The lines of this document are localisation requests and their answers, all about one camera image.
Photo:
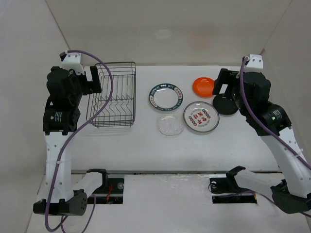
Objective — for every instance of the black wire dish rack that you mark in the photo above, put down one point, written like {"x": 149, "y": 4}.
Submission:
{"x": 121, "y": 94}

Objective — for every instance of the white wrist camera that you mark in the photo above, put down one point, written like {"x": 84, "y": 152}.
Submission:
{"x": 253, "y": 62}
{"x": 72, "y": 61}

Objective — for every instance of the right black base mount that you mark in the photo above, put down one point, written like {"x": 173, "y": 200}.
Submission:
{"x": 224, "y": 192}

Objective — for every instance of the clear glass plate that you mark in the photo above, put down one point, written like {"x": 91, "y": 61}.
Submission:
{"x": 170, "y": 125}

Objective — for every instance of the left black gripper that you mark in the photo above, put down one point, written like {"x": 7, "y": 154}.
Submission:
{"x": 90, "y": 88}

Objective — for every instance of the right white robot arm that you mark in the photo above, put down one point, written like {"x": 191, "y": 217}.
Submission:
{"x": 250, "y": 93}

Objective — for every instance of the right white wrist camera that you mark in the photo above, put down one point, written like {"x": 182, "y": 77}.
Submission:
{"x": 253, "y": 62}

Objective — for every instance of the orange plastic plate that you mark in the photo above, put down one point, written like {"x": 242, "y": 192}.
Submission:
{"x": 203, "y": 87}

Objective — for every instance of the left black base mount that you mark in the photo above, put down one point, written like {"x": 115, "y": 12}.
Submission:
{"x": 112, "y": 193}

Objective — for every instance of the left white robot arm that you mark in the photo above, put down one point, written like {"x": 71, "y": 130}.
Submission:
{"x": 60, "y": 196}

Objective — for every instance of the black plate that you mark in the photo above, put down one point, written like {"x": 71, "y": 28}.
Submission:
{"x": 224, "y": 106}

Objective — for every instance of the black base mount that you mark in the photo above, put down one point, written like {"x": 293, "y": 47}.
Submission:
{"x": 112, "y": 193}
{"x": 224, "y": 192}

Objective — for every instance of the green rimmed white plate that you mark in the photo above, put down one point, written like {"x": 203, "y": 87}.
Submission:
{"x": 166, "y": 97}

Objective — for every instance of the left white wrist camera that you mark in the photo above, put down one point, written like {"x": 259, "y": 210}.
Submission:
{"x": 72, "y": 61}

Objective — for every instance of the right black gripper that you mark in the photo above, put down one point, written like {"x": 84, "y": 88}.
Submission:
{"x": 226, "y": 76}

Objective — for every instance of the white plate red characters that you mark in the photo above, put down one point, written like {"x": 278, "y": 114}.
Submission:
{"x": 201, "y": 117}

